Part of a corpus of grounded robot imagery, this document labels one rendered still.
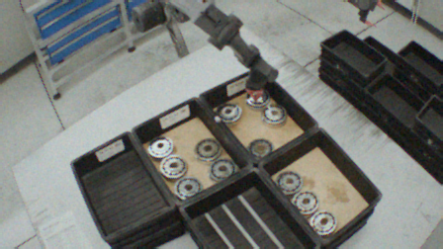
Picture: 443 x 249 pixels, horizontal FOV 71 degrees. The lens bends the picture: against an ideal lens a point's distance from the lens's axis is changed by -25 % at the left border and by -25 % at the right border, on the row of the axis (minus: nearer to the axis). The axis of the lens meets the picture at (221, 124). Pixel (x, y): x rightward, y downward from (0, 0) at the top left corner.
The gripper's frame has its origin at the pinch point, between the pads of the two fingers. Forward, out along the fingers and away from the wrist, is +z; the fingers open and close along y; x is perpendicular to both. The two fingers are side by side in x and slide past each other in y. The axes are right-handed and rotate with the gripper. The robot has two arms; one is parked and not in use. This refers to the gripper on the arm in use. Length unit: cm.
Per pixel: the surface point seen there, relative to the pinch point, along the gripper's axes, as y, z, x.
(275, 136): -15.4, 4.2, -12.0
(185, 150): -31.9, 3.9, 18.1
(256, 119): -9.0, 4.1, -2.3
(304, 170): -27.3, 4.4, -27.2
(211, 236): -63, 4, -5
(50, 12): 54, 4, 181
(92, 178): -58, 4, 49
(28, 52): 71, 72, 271
